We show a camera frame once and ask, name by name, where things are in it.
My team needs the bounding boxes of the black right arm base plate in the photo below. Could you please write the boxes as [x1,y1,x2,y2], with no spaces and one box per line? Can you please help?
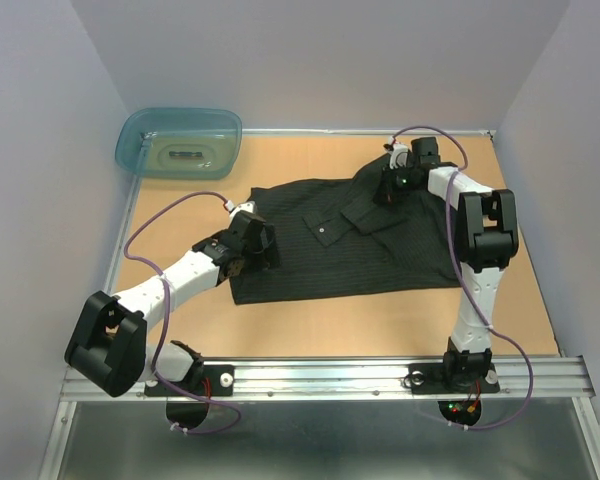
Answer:
[405,362,501,395]

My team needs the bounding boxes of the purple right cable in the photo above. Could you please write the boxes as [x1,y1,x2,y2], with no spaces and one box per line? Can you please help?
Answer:
[389,124,535,430]

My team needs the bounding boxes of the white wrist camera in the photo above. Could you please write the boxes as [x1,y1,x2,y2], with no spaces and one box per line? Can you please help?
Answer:
[384,141,411,169]
[225,200,257,219]

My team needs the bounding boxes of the black pinstriped long sleeve shirt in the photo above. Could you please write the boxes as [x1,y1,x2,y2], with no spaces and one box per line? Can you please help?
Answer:
[230,156,459,305]

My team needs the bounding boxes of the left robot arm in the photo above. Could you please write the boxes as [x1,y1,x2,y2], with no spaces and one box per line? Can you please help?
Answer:
[64,204,280,397]

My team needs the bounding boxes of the blue transparent plastic bin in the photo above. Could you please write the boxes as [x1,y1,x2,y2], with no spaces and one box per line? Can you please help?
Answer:
[115,107,242,180]

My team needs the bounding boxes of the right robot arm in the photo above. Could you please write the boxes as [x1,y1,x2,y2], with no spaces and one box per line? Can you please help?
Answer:
[375,137,519,395]

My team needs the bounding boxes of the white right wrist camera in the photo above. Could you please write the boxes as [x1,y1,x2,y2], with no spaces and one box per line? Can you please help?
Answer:
[384,141,411,169]

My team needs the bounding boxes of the aluminium front rail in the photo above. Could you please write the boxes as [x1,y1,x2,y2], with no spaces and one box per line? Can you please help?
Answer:
[59,355,595,401]

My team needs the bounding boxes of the purple cable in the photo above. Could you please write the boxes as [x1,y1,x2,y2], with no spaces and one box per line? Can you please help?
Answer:
[389,124,535,430]
[123,191,244,435]

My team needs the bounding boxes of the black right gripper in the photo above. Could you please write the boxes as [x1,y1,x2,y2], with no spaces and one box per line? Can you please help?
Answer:
[371,162,420,202]

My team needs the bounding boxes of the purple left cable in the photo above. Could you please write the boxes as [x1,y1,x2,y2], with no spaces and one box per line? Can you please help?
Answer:
[123,191,244,435]

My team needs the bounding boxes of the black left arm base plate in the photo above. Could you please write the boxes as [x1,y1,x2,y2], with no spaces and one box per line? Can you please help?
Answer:
[174,363,235,397]

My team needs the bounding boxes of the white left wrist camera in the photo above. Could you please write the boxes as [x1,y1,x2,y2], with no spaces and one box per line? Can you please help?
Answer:
[225,200,257,219]

